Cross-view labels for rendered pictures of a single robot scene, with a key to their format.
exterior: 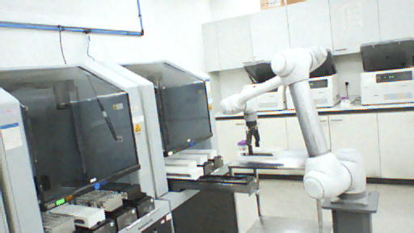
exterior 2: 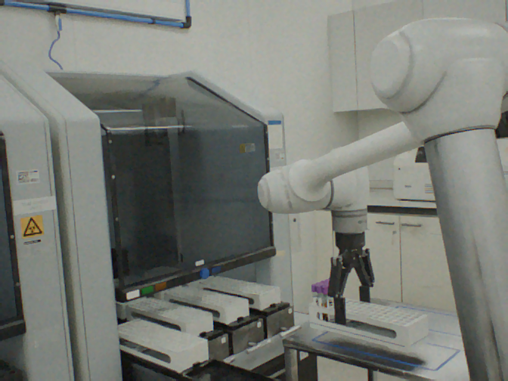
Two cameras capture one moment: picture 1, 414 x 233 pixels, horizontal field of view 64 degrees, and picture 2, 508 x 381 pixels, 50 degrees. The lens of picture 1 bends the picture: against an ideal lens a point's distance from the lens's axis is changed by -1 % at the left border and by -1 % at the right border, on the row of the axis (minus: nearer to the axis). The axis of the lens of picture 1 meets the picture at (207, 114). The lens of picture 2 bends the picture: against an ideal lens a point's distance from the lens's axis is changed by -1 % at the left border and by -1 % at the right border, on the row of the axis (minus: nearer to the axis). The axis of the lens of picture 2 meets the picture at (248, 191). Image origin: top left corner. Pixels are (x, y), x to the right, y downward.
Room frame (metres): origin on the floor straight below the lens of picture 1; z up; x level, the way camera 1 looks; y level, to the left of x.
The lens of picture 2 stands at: (0.82, -0.34, 1.37)
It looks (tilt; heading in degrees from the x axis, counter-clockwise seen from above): 6 degrees down; 13
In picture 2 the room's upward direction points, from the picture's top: 3 degrees counter-clockwise
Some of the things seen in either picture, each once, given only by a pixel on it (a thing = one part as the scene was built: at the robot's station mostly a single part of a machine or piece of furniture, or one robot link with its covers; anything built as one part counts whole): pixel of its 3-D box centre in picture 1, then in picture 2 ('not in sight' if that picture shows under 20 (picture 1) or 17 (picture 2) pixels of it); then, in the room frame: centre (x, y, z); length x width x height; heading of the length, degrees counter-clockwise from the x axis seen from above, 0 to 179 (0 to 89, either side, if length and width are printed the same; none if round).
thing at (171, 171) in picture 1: (179, 173); (156, 345); (2.12, 0.22, 0.83); 0.30 x 0.10 x 0.06; 60
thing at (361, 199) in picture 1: (350, 192); not in sight; (1.71, -0.71, 0.73); 0.22 x 0.18 x 0.06; 150
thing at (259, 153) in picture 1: (259, 153); (365, 321); (2.19, -0.32, 0.88); 0.30 x 0.10 x 0.06; 56
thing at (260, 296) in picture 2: (197, 154); (238, 293); (2.59, 0.11, 0.83); 0.30 x 0.10 x 0.06; 60
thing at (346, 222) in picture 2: (250, 116); (349, 221); (2.21, -0.28, 1.14); 0.09 x 0.09 x 0.06
